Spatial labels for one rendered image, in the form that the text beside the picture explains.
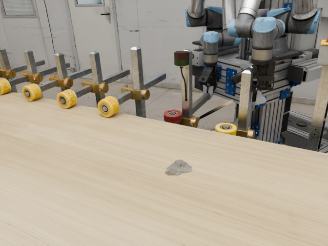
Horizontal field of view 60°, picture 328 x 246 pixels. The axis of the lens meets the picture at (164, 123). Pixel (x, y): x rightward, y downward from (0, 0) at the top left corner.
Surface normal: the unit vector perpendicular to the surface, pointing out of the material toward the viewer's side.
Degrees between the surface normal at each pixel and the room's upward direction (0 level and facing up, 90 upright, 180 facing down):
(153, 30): 90
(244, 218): 0
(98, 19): 90
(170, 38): 90
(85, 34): 90
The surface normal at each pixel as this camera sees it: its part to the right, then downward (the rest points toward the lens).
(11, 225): -0.04, -0.90
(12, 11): -0.44, 0.40
